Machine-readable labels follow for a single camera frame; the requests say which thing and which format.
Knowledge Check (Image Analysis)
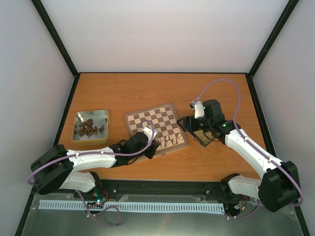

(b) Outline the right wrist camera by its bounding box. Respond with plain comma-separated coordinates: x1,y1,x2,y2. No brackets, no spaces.
190,100,205,119

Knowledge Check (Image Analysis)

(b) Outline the light blue cable duct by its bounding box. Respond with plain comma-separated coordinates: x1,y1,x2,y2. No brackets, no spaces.
38,200,224,214

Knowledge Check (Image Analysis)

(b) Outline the gold metal tin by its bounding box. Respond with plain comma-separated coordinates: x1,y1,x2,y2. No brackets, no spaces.
188,129,219,148

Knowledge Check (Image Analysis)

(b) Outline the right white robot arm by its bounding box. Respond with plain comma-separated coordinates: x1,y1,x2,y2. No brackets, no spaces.
177,99,302,212

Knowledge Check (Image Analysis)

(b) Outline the dark chess pieces pile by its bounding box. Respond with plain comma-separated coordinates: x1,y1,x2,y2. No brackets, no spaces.
74,118,105,137

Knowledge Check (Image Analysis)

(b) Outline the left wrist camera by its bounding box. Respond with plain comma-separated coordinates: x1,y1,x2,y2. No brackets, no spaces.
142,126,158,141

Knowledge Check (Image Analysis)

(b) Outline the silver metal tin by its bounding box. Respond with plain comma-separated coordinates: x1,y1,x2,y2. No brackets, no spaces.
71,110,109,146

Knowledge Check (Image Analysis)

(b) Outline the black aluminium frame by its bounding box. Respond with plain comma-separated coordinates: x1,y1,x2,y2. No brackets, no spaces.
14,0,312,236

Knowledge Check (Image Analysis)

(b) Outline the left controller board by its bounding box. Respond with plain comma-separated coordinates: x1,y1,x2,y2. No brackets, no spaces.
87,189,109,208

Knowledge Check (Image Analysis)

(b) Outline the wooden chess board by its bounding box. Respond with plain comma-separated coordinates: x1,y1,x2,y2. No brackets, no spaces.
124,102,189,156

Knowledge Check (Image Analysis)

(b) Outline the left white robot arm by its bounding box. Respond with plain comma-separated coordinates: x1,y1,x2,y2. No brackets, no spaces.
28,128,159,198

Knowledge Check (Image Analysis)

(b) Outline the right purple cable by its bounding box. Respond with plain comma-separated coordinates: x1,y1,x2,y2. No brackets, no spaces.
195,78,304,220

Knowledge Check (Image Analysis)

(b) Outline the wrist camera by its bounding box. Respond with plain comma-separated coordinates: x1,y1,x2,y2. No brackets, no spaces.
190,100,205,119
142,126,158,141

